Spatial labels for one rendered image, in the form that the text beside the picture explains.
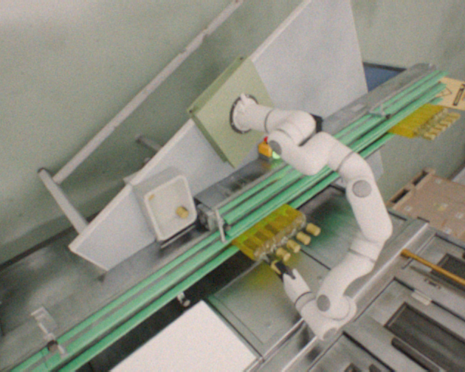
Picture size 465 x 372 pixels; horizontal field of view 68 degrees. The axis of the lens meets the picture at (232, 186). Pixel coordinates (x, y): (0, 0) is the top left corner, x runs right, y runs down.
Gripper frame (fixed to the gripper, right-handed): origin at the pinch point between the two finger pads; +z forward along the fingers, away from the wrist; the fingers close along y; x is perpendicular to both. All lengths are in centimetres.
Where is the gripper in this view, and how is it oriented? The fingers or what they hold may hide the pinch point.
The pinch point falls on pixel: (280, 269)
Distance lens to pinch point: 130.3
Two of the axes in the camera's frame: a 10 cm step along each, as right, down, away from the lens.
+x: -9.0, 3.6, -2.6
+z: -4.1, -4.9, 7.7
